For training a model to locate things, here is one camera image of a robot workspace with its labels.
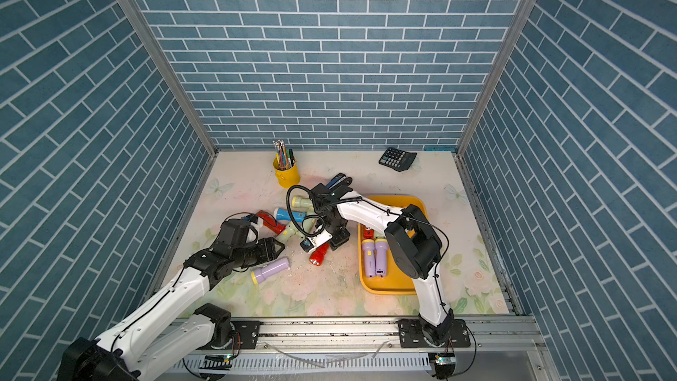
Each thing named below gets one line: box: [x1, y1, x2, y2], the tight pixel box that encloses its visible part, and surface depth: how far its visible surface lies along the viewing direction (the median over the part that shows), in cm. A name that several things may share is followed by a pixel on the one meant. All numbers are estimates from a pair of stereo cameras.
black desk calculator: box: [378, 147, 417, 172], surface depth 118 cm
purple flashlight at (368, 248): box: [361, 238, 376, 278], surface depth 87 cm
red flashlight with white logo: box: [363, 225, 375, 240], surface depth 93 cm
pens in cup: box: [272, 139, 296, 171], surface depth 104 cm
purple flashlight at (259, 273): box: [250, 257, 291, 285], surface depth 84 cm
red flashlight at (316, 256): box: [308, 242, 330, 267], surface depth 88 cm
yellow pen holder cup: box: [273, 157, 301, 189], surface depth 104 cm
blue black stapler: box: [326, 172, 354, 196], surface depth 110 cm
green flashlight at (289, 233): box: [275, 221, 306, 245], surface depth 93 cm
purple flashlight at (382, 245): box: [375, 238, 389, 278], surface depth 88 cm
